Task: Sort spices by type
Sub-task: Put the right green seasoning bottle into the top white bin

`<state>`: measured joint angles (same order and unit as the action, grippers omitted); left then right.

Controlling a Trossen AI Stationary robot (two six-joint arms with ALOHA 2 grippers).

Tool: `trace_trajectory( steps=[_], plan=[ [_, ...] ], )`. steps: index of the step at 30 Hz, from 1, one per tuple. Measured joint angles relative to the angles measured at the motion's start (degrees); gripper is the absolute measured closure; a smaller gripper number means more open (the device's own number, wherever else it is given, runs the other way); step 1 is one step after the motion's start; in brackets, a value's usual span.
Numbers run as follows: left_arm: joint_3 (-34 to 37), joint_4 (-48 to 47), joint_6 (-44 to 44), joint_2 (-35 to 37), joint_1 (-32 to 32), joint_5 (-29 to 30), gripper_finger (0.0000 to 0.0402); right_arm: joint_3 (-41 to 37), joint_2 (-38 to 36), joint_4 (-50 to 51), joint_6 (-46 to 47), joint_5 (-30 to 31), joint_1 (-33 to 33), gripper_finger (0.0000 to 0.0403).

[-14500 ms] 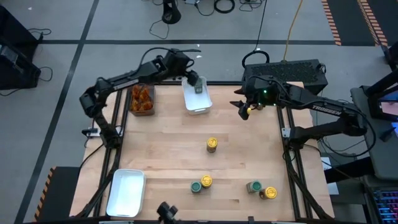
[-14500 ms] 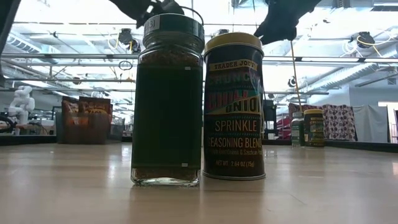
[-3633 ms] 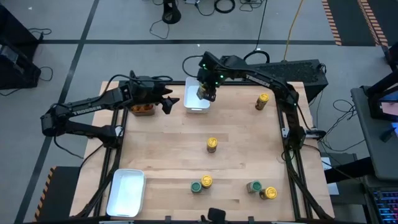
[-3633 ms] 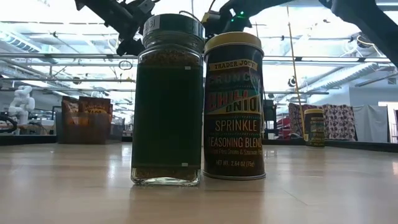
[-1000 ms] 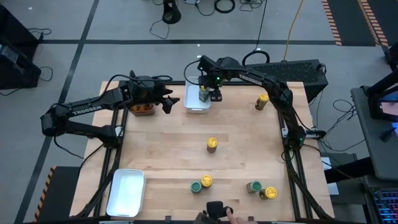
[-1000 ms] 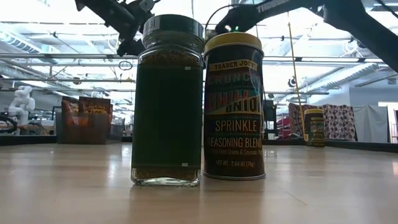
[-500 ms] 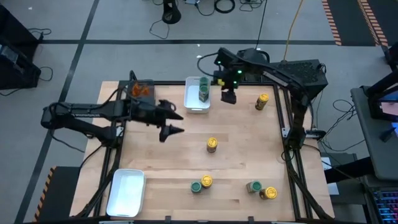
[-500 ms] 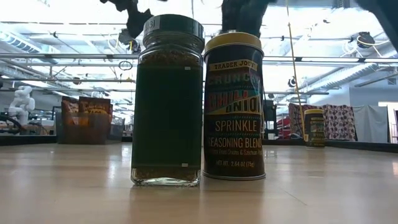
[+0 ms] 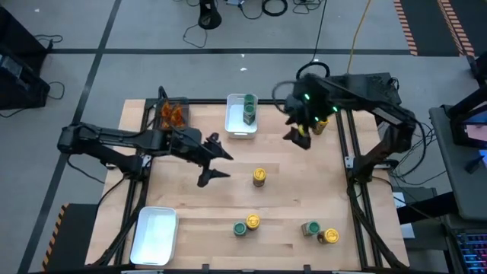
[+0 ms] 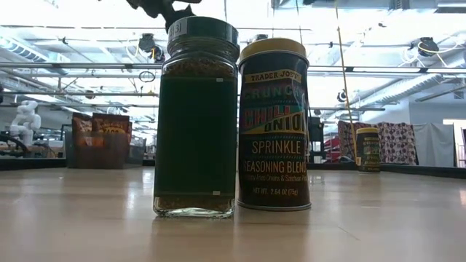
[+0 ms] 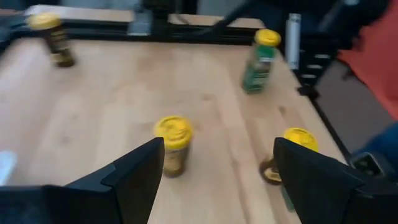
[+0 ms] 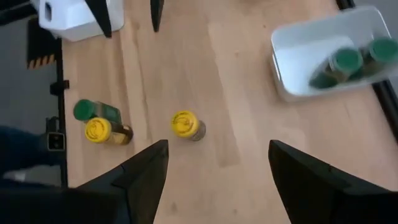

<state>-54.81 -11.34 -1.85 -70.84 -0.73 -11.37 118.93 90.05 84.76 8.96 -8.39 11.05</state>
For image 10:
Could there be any brown taco seasoning packet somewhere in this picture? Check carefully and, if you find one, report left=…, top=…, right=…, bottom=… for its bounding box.
left=92, top=112, right=131, bottom=146
left=71, top=111, right=93, bottom=146

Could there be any grey translucent plastic bin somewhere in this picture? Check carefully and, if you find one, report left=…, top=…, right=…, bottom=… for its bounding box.
left=65, top=123, right=133, bottom=169

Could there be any patterned cloth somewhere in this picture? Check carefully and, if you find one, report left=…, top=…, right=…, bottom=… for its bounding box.
left=337, top=121, right=419, bottom=165

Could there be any green-lidded glass spice jar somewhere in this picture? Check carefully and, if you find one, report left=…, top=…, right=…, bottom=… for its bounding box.
left=152, top=16, right=240, bottom=219

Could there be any black hanging cable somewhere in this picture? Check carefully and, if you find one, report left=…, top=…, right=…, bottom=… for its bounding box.
left=294, top=0, right=304, bottom=41

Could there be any black ceiling cable reel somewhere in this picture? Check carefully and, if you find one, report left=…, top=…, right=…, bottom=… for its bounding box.
left=416, top=36, right=441, bottom=58
left=138, top=32, right=167, bottom=63

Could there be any grey cloth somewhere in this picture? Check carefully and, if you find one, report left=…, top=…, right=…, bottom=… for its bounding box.
left=413, top=122, right=456, bottom=167

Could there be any red white fabric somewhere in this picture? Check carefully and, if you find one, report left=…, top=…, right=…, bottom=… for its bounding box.
left=323, top=135, right=341, bottom=164

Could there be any black monitor screen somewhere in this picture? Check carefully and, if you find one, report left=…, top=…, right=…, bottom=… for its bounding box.
left=307, top=116, right=325, bottom=163

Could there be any yellow-lidded seasoning tin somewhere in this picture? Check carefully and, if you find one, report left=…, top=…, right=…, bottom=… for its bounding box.
left=355, top=127, right=382, bottom=173
left=237, top=37, right=312, bottom=213

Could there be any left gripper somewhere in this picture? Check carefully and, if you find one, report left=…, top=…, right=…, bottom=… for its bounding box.
left=125, top=0, right=203, bottom=34

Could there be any yellow hanging cable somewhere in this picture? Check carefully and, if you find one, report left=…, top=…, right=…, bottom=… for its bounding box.
left=335, top=7, right=356, bottom=161

